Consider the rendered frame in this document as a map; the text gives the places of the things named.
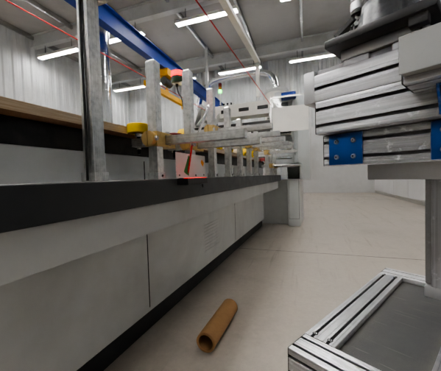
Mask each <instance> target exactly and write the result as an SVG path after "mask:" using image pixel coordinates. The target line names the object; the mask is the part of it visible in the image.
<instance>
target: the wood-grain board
mask: <svg viewBox="0 0 441 371"><path fill-rule="evenodd" d="M0 114H2V115H6V116H14V117H19V118H23V119H30V120H34V121H42V122H46V123H50V124H57V125H62V126H66V127H73V128H77V129H82V116H80V115H77V114H73V113H68V112H65V111H61V110H55V109H52V108H49V107H44V106H40V105H35V104H32V103H28V102H22V101H19V100H16V99H11V98H7V97H3V96H0ZM104 133H105V134H109V135H117V136H121V137H125V138H133V139H135V138H136V137H135V136H134V135H130V134H128V133H127V127H125V126H122V125H119V124H114V123H110V122H106V121H104ZM216 154H217V155H224V156H225V151H224V150H222V149H216ZM232 158H237V153H234V152H232Z"/></svg>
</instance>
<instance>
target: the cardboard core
mask: <svg viewBox="0 0 441 371"><path fill-rule="evenodd" d="M237 309H238V306H237V304H236V302H235V301H234V300H232V299H226V300H224V302H223V303H222V304H221V305H220V307H219V308H218V309H217V311H216V312H215V314H214V315H213V316H212V317H211V319H210V320H209V321H208V323H207V324H206V326H205V327H204V328H203V329H202V331H201V332H200V334H199V335H198V337H197V345H198V347H199V349H201V351H203V352H205V353H210V352H212V351H213V350H214V348H215V347H216V345H217V343H218V341H219V340H220V339H221V337H222V335H223V333H224V332H225V330H226V328H227V327H228V325H229V324H230V321H231V320H232V318H233V317H234V315H235V313H236V312H237Z"/></svg>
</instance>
